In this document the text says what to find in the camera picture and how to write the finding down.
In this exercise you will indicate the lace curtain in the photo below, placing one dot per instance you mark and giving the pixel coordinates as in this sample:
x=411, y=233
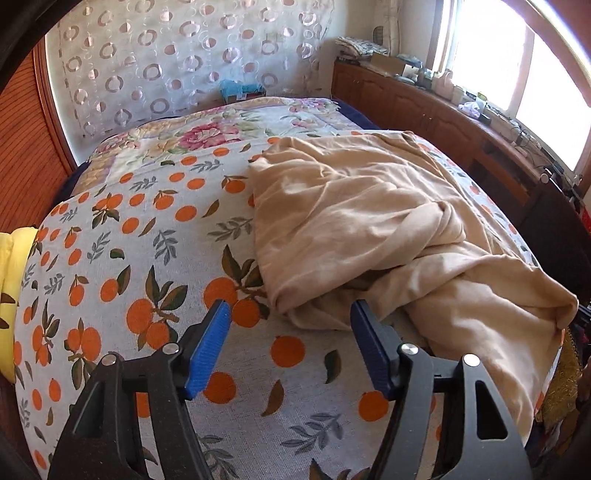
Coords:
x=390, y=23

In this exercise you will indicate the beige garment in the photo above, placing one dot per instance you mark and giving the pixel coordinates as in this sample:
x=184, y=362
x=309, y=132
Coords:
x=346, y=207

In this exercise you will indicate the patterned fabric stack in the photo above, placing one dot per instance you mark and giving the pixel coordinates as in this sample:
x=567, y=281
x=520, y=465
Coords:
x=360, y=46

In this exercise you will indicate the crumpled tissue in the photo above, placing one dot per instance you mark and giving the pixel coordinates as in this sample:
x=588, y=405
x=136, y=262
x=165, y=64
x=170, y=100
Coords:
x=471, y=108

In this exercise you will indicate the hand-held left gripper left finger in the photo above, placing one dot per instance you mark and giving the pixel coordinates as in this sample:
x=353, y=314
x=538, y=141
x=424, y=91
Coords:
x=207, y=350

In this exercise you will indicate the window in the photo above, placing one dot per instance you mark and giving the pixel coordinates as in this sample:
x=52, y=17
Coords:
x=485, y=46

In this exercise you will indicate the navy blanket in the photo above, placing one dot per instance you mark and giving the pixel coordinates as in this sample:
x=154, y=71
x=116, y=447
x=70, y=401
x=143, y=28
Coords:
x=355, y=113

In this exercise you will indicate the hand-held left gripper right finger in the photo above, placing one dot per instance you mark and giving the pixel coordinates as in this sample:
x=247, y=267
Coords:
x=369, y=350

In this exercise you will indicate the floral blanket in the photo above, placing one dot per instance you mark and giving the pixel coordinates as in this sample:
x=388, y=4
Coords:
x=207, y=134

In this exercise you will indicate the cardboard box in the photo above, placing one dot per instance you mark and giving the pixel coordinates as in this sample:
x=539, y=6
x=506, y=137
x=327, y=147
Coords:
x=388, y=62

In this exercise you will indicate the golden patterned cloth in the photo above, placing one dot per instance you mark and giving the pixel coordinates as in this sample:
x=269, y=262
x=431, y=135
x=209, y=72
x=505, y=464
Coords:
x=561, y=383

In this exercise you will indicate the wooden cabinet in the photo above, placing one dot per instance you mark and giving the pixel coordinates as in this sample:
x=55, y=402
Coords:
x=406, y=101

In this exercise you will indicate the wooden headboard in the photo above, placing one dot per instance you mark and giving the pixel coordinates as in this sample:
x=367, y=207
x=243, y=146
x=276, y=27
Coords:
x=27, y=138

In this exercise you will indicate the yellow pillow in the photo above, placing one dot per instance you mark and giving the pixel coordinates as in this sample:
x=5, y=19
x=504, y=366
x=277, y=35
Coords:
x=14, y=277

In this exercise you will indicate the orange print bedsheet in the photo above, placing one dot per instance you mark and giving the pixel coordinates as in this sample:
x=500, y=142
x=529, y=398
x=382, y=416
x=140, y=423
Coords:
x=138, y=240

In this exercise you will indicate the circle patterned curtain cloth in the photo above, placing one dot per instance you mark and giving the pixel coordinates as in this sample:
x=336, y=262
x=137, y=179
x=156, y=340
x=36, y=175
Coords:
x=161, y=55

